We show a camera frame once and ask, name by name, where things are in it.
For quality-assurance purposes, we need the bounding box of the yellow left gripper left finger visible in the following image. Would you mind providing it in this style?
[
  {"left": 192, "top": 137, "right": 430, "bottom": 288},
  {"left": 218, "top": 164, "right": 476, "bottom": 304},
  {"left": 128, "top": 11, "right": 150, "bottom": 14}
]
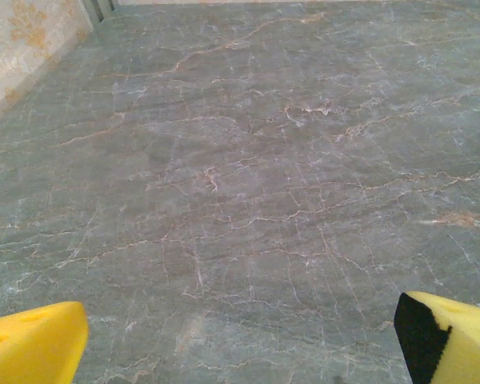
[{"left": 0, "top": 301, "right": 90, "bottom": 384}]

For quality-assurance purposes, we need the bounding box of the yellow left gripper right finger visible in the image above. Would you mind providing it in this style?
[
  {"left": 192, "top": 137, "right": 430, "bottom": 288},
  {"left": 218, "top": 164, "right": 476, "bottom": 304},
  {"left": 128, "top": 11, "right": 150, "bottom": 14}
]
[{"left": 393, "top": 290, "right": 480, "bottom": 384}]

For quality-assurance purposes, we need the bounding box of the aluminium frame post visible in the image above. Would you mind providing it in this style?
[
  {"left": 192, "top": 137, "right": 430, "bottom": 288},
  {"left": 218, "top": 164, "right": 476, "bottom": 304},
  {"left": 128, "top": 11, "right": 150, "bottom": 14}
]
[{"left": 82, "top": 0, "right": 117, "bottom": 25}]

